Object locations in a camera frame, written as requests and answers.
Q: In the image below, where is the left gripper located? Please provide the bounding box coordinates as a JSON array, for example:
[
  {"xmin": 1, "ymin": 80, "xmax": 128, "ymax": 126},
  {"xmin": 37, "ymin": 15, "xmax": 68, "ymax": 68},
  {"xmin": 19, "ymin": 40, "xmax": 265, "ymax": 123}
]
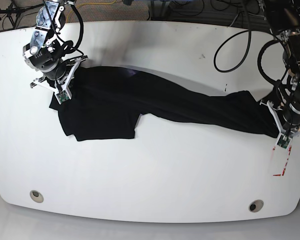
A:
[{"xmin": 260, "ymin": 98, "xmax": 300, "ymax": 138}]

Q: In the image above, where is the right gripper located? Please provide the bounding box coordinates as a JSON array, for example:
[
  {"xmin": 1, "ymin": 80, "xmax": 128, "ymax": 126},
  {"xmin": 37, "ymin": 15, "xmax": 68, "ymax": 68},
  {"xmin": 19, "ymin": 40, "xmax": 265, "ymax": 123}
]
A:
[{"xmin": 30, "ymin": 55, "xmax": 88, "ymax": 95}]

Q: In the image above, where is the black graphic T-shirt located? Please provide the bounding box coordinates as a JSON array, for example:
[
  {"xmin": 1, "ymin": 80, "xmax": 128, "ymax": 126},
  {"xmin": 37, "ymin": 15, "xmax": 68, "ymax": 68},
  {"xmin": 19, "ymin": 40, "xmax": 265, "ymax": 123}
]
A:
[{"xmin": 49, "ymin": 66, "xmax": 279, "ymax": 141}]

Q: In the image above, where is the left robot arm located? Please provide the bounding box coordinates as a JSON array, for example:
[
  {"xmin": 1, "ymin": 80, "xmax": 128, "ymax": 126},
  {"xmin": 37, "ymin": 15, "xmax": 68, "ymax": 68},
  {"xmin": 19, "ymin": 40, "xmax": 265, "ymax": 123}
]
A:
[{"xmin": 257, "ymin": 0, "xmax": 300, "ymax": 138}]

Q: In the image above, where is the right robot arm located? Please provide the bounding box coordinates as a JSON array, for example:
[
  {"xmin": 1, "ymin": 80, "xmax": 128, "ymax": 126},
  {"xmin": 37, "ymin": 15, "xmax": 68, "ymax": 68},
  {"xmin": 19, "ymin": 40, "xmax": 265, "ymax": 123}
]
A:
[{"xmin": 22, "ymin": 0, "xmax": 88, "ymax": 102}]

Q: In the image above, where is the red tape rectangle marking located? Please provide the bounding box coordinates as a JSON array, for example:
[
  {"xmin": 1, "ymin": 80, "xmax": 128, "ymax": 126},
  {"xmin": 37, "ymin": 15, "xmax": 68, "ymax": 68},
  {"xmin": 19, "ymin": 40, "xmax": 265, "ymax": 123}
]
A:
[{"xmin": 268, "ymin": 145, "xmax": 292, "ymax": 177}]

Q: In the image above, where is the black tripod stand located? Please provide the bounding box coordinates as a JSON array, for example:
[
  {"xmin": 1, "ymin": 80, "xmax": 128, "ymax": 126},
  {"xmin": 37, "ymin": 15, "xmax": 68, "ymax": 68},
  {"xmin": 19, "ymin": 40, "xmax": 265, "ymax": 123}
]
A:
[{"xmin": 0, "ymin": 0, "xmax": 43, "ymax": 30}]

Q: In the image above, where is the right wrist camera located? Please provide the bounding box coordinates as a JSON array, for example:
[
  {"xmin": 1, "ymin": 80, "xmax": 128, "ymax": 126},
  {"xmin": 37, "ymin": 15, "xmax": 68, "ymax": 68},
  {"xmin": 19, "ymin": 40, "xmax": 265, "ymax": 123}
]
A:
[{"xmin": 54, "ymin": 90, "xmax": 72, "ymax": 105}]

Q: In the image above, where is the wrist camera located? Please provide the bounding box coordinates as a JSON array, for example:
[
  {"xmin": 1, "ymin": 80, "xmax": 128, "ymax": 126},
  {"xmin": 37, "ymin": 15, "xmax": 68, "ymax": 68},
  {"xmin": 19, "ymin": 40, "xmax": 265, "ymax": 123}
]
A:
[
  {"xmin": 54, "ymin": 90, "xmax": 72, "ymax": 105},
  {"xmin": 276, "ymin": 133, "xmax": 292, "ymax": 150}
]

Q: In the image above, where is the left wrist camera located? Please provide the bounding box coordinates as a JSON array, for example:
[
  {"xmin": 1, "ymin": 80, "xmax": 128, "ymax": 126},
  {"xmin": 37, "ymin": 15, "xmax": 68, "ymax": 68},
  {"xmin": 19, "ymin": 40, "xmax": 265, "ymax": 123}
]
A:
[{"xmin": 276, "ymin": 133, "xmax": 292, "ymax": 150}]

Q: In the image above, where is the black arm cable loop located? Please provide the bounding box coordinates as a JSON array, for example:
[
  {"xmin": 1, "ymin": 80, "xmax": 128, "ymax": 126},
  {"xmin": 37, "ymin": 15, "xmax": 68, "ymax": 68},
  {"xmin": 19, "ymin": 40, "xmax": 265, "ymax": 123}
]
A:
[
  {"xmin": 213, "ymin": 14, "xmax": 252, "ymax": 73},
  {"xmin": 62, "ymin": 4, "xmax": 85, "ymax": 55}
]

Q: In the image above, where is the yellow floor cable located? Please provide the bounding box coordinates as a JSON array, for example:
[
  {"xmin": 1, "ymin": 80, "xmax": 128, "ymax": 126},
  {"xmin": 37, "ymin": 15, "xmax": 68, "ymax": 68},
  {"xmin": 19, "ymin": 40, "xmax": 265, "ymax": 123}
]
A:
[{"xmin": 66, "ymin": 0, "xmax": 116, "ymax": 24}]

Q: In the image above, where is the right table cable grommet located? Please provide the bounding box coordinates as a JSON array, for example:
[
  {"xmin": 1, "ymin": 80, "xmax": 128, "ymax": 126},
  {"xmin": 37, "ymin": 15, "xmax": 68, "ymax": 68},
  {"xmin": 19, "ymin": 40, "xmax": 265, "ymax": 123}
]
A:
[{"xmin": 248, "ymin": 199, "xmax": 264, "ymax": 213}]

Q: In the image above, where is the table cable grommet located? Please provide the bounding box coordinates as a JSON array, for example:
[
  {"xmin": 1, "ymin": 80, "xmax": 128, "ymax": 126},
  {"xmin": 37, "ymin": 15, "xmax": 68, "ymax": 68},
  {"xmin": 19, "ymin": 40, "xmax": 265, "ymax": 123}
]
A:
[
  {"xmin": 29, "ymin": 190, "xmax": 44, "ymax": 204},
  {"xmin": 248, "ymin": 199, "xmax": 264, "ymax": 213}
]

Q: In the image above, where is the black arm cable loop left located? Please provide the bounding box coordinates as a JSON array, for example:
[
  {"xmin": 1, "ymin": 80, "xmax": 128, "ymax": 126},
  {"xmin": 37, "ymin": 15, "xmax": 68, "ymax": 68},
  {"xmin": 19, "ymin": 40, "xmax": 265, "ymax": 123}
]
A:
[{"xmin": 213, "ymin": 14, "xmax": 252, "ymax": 73}]

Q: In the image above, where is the left table cable grommet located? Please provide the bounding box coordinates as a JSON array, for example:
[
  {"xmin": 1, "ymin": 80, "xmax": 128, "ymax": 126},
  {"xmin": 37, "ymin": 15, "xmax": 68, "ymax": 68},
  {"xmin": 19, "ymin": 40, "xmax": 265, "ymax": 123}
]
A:
[{"xmin": 29, "ymin": 190, "xmax": 44, "ymax": 204}]

